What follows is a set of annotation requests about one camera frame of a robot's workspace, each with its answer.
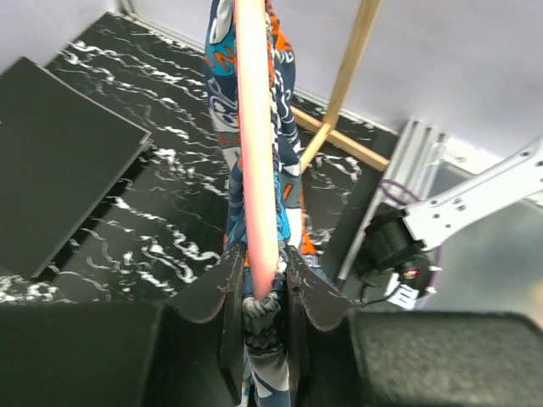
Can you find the pink foam hanger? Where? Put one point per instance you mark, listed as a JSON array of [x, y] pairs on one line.
[[256, 143]]

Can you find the black marble pattern mat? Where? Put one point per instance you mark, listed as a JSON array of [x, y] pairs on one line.
[[162, 225]]

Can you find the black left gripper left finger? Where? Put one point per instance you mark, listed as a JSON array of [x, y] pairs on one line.
[[184, 352]]

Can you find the wooden clothes rack frame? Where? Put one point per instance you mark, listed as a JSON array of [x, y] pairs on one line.
[[326, 128]]

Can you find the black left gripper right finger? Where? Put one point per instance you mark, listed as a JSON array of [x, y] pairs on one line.
[[341, 354]]

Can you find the blue orange patterned shorts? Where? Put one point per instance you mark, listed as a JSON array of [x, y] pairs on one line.
[[266, 371]]

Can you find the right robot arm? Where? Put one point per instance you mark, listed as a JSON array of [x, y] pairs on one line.
[[396, 270]]

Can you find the black flat panel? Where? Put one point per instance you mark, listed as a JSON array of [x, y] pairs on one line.
[[61, 153]]

